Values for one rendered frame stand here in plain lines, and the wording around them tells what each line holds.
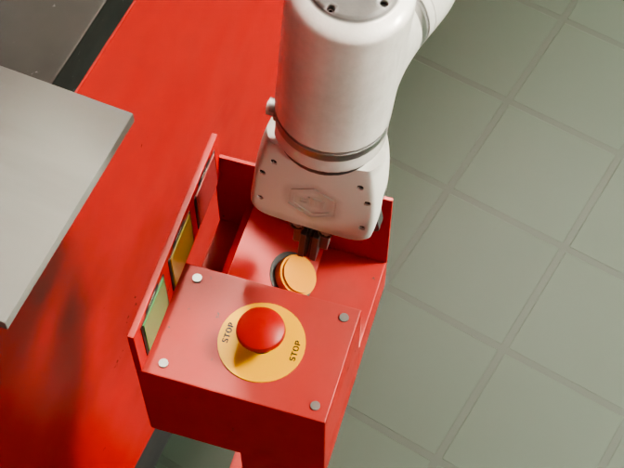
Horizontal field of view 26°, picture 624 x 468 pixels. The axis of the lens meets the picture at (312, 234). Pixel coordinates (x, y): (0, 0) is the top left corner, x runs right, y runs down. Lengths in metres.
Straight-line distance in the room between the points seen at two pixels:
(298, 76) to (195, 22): 0.53
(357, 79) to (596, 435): 1.15
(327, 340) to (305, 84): 0.28
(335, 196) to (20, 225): 0.24
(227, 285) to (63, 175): 0.24
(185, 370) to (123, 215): 0.34
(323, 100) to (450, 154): 1.26
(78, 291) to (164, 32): 0.27
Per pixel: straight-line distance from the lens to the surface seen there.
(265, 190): 1.04
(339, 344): 1.10
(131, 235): 1.45
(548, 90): 2.25
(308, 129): 0.93
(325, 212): 1.04
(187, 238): 1.12
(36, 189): 0.93
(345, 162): 0.96
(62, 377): 1.42
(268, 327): 1.08
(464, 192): 2.11
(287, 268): 1.19
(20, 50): 1.17
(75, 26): 1.18
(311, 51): 0.86
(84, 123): 0.96
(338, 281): 1.22
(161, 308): 1.10
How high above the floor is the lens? 1.77
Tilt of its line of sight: 59 degrees down
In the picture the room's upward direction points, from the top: straight up
